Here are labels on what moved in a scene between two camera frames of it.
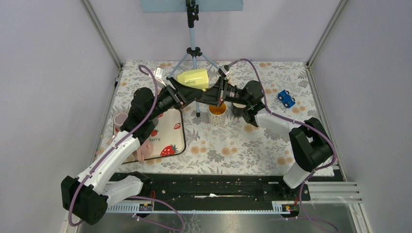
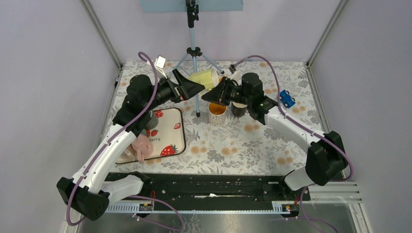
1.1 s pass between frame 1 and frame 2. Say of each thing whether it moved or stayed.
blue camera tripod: stayed
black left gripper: moved
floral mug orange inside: stayed
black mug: stayed
